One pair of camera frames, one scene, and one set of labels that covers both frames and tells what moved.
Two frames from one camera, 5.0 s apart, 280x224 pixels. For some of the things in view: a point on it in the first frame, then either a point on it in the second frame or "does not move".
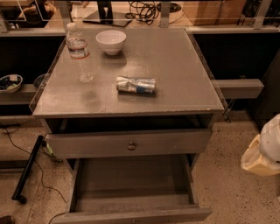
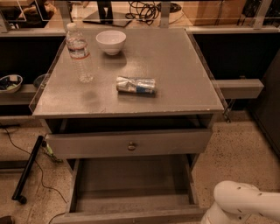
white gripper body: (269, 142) → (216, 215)
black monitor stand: (105, 15) does not move
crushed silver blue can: (143, 85) does not move
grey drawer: (133, 190) does not move
